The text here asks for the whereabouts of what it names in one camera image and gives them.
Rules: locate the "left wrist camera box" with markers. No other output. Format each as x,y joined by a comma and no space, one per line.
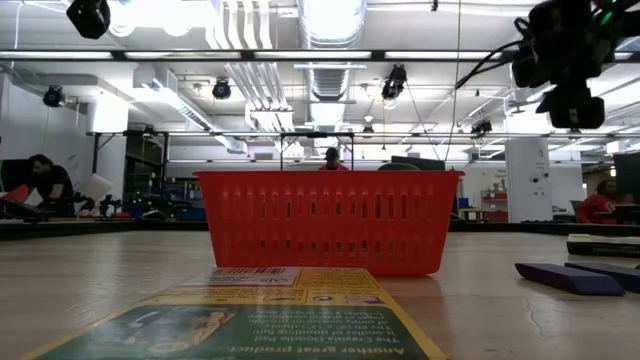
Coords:
90,17

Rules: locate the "red shelving unit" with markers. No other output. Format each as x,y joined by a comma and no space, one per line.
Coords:
495,196

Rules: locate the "black hanging camera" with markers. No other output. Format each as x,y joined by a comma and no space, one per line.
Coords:
52,96
395,82
221,89
482,126

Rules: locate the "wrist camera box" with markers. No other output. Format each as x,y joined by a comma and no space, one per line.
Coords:
575,112
90,17

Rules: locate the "black monitor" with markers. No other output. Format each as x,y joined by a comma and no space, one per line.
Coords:
627,177
430,163
15,172

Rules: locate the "silver ceiling duct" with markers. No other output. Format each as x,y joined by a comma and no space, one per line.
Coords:
332,30

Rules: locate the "white square pillar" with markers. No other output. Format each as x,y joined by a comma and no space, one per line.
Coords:
527,180

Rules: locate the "purple eraser block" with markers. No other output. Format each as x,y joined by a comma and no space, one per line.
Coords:
620,274
570,280

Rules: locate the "green chair back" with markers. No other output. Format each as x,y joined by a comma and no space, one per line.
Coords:
398,167

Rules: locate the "red slotted plastic basket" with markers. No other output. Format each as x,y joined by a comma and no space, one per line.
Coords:
330,230

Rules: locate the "person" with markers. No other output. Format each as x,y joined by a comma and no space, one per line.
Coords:
332,155
597,205
52,185

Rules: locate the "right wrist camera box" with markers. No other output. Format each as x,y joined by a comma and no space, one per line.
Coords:
575,112

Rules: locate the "blue storage crate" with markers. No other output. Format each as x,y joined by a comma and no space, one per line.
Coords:
195,214

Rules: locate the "black beam with light strips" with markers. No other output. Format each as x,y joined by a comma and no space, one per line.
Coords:
378,55

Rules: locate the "white desk lamp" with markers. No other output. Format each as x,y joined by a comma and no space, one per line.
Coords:
96,186

